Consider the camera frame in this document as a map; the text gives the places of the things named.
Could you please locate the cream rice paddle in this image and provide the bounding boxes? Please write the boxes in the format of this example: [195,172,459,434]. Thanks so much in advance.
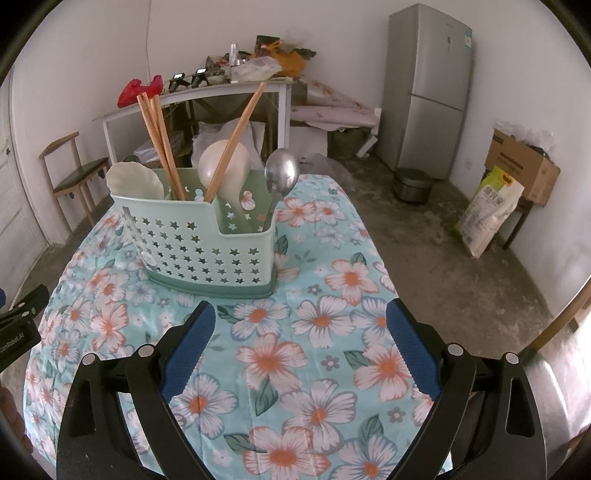
[198,140,252,222]

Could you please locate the white panel door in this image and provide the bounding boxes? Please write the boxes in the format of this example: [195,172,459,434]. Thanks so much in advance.
[0,78,47,259]

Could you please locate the green star-holed utensil holder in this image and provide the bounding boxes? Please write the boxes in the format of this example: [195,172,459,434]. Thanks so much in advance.
[110,168,278,298]

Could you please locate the metal rice cooker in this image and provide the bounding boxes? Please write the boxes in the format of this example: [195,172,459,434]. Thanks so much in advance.
[392,167,433,204]

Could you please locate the wooden chair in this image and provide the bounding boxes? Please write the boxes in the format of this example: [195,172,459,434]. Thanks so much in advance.
[39,131,112,232]

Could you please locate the cardboard box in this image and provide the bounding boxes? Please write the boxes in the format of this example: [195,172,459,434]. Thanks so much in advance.
[484,128,561,207]

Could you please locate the white plastic bag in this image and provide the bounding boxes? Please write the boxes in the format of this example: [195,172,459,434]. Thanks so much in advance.
[230,56,282,83]

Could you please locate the crumpled white plastic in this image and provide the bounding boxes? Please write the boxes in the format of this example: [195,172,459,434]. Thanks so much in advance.
[493,119,555,151]

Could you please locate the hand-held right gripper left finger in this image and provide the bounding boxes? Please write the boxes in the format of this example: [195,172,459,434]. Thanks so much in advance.
[55,301,217,480]

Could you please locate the white scalloped spoon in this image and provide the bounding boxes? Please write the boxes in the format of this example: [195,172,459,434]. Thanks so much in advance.
[106,161,164,200]

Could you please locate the metal spoon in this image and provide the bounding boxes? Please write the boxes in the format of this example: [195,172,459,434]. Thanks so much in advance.
[259,148,301,232]

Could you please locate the wall cable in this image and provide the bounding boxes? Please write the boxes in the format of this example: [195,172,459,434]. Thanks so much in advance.
[145,0,153,77]

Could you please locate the floral tablecloth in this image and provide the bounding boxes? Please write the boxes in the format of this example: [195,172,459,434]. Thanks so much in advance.
[23,173,451,480]

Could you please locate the orange plastic bag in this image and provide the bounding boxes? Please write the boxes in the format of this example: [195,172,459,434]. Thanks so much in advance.
[263,41,308,77]

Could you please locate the white sacks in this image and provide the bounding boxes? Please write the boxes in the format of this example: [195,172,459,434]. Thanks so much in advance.
[191,120,266,167]

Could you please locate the white and green rice bag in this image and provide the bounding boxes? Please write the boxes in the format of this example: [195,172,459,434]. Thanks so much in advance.
[455,165,526,259]

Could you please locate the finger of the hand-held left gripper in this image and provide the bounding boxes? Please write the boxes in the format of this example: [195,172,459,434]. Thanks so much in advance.
[0,284,49,329]

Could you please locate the silver refrigerator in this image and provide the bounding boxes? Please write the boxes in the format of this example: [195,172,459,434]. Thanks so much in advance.
[382,4,475,182]

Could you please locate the white table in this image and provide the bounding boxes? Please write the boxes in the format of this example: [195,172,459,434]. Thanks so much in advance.
[92,78,294,162]

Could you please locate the wooden bar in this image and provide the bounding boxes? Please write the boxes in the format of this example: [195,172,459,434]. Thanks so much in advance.
[522,277,591,358]

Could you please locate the dark wooden stool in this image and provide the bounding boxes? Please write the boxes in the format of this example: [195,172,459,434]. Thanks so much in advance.
[501,196,548,252]

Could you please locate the red plastic bag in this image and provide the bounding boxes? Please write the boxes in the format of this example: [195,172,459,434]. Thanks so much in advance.
[117,75,163,108]

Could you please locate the pink floral mattress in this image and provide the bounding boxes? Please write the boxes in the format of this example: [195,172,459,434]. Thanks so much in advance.
[291,76,382,127]

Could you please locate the green bucket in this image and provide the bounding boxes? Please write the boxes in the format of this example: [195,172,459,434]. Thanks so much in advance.
[328,127,370,160]

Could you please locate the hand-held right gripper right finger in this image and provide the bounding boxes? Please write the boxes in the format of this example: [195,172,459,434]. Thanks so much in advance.
[385,298,548,480]

